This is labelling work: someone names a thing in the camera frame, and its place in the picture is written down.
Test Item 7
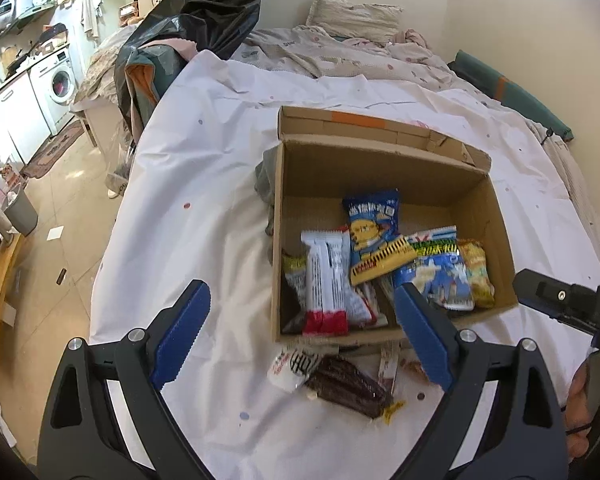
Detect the black plastic bag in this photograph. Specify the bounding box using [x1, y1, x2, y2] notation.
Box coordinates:
[114, 0, 261, 142]

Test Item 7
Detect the white kitchen cabinet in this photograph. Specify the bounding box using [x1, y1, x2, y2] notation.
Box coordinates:
[0, 72, 50, 165]

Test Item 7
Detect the grey floral duvet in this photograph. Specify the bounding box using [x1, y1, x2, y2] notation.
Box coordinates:
[229, 27, 462, 94]

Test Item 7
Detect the red white wafer bar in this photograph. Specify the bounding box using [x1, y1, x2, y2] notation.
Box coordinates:
[301, 231, 349, 336]

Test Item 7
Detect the yellow snack bag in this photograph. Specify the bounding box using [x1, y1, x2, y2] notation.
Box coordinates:
[457, 240, 495, 309]

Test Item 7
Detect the dark blue chip bag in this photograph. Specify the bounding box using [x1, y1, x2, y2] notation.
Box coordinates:
[342, 188, 416, 286]

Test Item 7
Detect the light blue snack bag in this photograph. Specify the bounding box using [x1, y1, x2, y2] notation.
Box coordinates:
[391, 226, 475, 312]

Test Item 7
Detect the beige pillow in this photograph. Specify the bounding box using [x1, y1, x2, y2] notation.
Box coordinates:
[306, 0, 402, 44]

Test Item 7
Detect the grey trash bin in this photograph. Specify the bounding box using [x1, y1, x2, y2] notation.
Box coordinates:
[4, 186, 38, 236]

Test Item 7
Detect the white printed bed sheet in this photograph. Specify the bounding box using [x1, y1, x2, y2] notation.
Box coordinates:
[91, 52, 600, 479]

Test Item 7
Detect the brown cardboard box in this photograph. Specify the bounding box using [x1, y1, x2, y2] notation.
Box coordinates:
[271, 106, 518, 347]

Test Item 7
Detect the brown floor rug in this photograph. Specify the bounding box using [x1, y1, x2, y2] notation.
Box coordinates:
[21, 119, 84, 179]

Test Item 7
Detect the right human hand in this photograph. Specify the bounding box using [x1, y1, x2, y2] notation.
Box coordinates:
[565, 351, 600, 462]

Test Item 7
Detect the dark brown snack packet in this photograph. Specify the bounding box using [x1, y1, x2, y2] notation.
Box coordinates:
[304, 356, 406, 424]

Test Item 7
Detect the white washing machine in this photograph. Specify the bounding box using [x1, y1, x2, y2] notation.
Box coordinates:
[29, 47, 76, 136]

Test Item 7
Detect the green rolled mat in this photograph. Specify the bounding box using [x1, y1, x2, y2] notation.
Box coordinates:
[448, 50, 574, 142]

